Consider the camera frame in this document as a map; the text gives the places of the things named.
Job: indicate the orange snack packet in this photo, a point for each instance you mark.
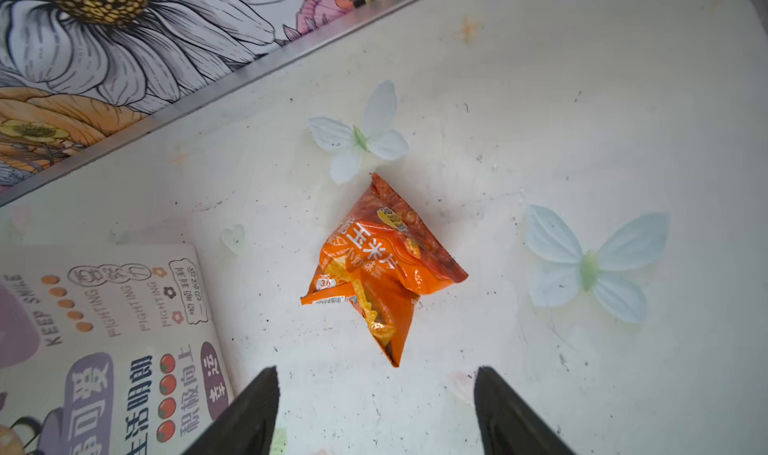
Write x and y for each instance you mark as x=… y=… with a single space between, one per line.
x=382 y=259

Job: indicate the white paper bag with dots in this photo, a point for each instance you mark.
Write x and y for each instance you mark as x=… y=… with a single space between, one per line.
x=107 y=350

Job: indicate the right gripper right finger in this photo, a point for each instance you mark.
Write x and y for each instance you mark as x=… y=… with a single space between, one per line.
x=507 y=424

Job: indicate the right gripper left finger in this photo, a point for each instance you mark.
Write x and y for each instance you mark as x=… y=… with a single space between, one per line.
x=247 y=425

